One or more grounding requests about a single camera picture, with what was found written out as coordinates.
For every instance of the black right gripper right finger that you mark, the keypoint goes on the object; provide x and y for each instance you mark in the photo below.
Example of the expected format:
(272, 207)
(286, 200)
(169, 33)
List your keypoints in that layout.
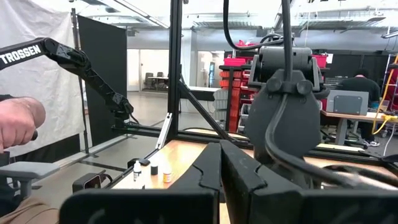
(264, 202)

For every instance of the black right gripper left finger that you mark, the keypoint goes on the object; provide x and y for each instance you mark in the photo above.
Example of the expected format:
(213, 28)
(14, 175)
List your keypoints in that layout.
(186, 205)

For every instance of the silver aluminium bar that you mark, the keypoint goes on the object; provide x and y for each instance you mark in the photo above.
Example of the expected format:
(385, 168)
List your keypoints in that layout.
(164, 130)

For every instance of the black rack with orange bins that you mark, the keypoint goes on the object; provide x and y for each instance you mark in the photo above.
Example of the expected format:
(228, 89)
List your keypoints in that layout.
(233, 102)

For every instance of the white table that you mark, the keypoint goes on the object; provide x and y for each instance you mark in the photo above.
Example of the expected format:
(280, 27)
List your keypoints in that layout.
(202, 90)

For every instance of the wooden workbench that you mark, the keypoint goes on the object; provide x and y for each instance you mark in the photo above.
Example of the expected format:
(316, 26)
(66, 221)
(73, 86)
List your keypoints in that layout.
(357, 117)

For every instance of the grey equipment box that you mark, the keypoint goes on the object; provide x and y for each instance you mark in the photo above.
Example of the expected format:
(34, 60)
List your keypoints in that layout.
(348, 104)

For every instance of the grey office chair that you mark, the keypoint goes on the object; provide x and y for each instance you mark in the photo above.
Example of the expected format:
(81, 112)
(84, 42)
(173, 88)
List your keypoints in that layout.
(149, 81)

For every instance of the blue lit display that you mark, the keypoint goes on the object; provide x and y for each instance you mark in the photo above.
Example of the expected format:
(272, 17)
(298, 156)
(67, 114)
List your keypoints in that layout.
(211, 73)

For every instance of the red storage bin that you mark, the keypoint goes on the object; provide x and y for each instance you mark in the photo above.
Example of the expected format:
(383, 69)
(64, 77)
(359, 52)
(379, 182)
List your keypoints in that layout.
(234, 61)
(320, 60)

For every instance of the person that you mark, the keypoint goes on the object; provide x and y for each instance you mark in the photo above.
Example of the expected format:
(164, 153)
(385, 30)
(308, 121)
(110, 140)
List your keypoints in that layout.
(360, 90)

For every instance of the black partition panel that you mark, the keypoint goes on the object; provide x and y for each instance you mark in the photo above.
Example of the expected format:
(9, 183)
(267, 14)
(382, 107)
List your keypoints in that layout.
(102, 77)

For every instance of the person's leg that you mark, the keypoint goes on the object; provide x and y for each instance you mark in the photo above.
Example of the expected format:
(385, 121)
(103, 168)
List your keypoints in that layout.
(31, 214)

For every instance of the grey chair armrest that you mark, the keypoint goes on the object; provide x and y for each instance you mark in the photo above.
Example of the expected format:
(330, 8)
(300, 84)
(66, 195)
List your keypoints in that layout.
(28, 170)

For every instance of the white backdrop sheet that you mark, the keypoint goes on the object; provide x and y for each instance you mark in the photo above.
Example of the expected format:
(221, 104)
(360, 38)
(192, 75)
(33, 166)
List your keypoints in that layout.
(40, 90)

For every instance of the person's hand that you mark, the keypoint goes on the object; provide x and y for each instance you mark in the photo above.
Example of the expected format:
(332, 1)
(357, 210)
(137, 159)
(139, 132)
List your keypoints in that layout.
(18, 121)

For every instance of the black depth camera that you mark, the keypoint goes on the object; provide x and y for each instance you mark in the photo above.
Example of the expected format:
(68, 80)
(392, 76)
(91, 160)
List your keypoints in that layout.
(90, 182)

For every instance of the black aluminium frame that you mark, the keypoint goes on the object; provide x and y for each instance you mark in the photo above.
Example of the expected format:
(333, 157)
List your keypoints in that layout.
(174, 62)

